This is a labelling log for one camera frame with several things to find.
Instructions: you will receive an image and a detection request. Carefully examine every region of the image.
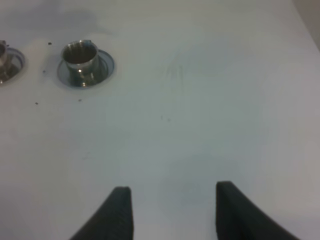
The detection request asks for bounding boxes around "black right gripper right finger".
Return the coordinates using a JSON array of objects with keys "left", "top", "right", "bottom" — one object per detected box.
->
[{"left": 215, "top": 181, "right": 297, "bottom": 240}]

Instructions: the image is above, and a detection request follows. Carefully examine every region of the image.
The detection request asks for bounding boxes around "steel cup saucer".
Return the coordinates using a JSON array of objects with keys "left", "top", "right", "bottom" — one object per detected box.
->
[
  {"left": 57, "top": 50, "right": 116, "bottom": 89},
  {"left": 0, "top": 47, "right": 26, "bottom": 85}
]

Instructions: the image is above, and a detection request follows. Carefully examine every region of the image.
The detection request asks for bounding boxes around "right steel teacup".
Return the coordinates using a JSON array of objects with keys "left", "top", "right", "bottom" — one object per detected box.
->
[{"left": 61, "top": 39, "right": 100, "bottom": 76}]

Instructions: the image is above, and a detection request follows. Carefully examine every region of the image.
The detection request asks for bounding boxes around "steel teacup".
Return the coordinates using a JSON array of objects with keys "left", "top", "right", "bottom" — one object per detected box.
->
[
  {"left": 0, "top": 40, "right": 9, "bottom": 75},
  {"left": 61, "top": 39, "right": 100, "bottom": 76}
]

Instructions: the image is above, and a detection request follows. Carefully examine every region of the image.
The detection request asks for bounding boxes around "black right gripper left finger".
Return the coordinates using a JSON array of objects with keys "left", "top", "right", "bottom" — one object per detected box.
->
[{"left": 71, "top": 186, "right": 134, "bottom": 240}]

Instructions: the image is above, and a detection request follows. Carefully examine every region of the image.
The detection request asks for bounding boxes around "left steel cup saucer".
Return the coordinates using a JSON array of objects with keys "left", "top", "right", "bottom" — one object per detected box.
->
[{"left": 0, "top": 47, "right": 26, "bottom": 85}]

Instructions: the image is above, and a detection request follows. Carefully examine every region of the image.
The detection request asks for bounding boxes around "right steel cup saucer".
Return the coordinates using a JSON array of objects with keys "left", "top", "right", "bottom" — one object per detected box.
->
[{"left": 57, "top": 50, "right": 116, "bottom": 89}]

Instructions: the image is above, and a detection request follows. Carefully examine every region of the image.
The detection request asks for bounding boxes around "left steel teacup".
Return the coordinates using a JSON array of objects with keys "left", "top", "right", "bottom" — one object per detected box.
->
[{"left": 0, "top": 40, "right": 9, "bottom": 75}]

